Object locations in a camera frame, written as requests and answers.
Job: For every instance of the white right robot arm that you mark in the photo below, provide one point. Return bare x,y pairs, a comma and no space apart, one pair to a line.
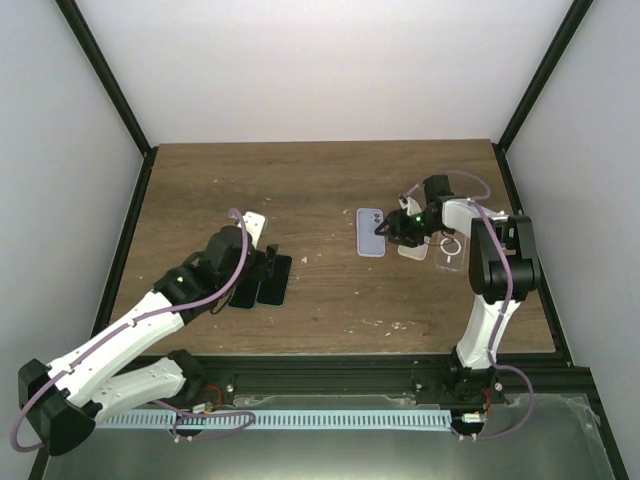
503,268

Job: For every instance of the lilac phone case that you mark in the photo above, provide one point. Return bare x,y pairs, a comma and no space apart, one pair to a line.
368,242

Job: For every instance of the light blue phone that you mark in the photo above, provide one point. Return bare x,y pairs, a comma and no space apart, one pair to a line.
272,292

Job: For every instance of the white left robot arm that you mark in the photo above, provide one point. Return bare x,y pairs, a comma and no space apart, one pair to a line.
64,400

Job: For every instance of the black left frame post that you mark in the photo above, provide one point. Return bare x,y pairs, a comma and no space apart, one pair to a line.
93,53

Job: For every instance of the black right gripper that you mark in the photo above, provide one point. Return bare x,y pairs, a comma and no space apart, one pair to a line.
398,229

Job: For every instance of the black left table edge rail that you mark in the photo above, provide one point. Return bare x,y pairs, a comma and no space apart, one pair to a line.
114,278

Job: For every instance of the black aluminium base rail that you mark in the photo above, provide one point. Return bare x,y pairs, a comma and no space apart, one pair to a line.
426,378

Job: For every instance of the clear phone case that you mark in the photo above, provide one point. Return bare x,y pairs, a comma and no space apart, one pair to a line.
450,252

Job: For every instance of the black right frame post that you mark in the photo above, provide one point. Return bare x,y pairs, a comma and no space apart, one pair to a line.
561,40

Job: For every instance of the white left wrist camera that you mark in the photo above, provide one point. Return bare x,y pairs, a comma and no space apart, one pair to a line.
255,224

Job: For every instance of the beige phone case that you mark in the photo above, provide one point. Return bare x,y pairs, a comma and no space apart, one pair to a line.
417,253

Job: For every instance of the grey metal front plate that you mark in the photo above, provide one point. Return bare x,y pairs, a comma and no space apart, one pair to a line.
560,441

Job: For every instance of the light blue slotted cable duct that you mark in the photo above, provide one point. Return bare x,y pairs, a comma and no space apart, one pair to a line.
396,420

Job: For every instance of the black table edge rail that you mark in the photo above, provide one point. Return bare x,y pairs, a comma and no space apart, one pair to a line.
555,373
114,278

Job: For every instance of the black right table edge rail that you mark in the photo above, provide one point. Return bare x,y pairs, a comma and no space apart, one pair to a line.
555,373

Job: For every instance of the teal phone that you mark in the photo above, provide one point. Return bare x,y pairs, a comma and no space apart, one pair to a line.
245,295

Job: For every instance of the black frame post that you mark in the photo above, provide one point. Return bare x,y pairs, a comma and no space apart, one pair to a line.
561,40
93,53

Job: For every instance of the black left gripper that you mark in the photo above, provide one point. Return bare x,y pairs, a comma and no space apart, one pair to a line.
266,262

